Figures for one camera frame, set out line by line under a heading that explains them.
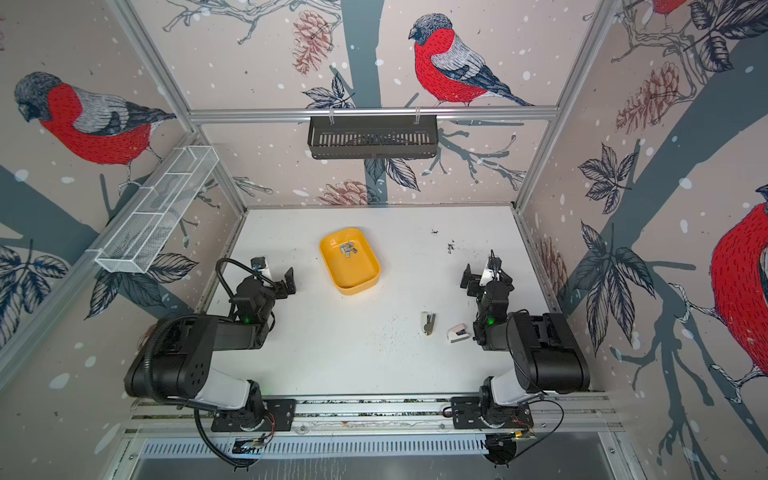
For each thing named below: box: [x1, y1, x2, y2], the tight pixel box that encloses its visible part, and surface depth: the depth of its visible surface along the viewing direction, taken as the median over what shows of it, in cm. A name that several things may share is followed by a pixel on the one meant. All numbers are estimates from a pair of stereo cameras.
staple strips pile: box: [340, 242, 358, 258], surface depth 109 cm
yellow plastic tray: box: [319, 228, 381, 296], surface depth 106 cm
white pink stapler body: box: [446, 323, 470, 343], surface depth 87 cm
